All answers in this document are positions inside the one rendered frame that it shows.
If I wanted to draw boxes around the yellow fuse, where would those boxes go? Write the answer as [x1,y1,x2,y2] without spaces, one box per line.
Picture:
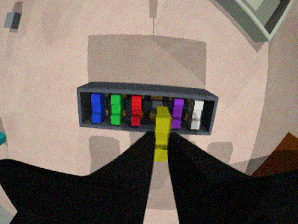
[153,101,172,161]

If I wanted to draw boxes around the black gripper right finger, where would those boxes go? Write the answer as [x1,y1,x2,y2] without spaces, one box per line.
[168,132,298,224]

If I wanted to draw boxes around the purple fuse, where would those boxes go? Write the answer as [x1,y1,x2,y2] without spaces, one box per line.
[170,97,185,128]

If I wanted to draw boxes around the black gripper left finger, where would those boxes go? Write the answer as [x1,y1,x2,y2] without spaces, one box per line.
[0,131,156,224]

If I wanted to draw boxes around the red fuse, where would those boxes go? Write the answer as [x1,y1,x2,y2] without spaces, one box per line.
[132,95,141,127]

